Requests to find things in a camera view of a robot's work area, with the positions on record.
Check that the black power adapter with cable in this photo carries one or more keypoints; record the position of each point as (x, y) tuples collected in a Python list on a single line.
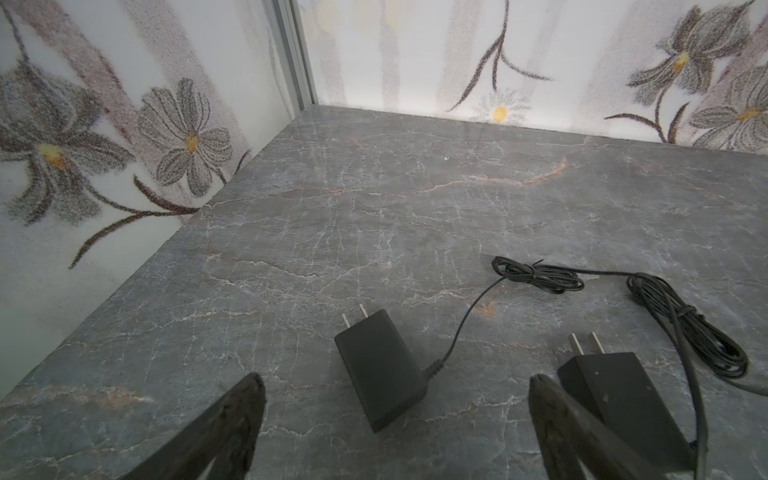
[(386, 377)]

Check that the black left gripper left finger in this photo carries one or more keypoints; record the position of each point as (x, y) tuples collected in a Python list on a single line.
[(218, 444)]

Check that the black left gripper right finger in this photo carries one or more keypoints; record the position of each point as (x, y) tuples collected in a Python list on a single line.
[(573, 440)]

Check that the small black adapter with cable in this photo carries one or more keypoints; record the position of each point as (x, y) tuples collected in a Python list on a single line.
[(616, 389)]

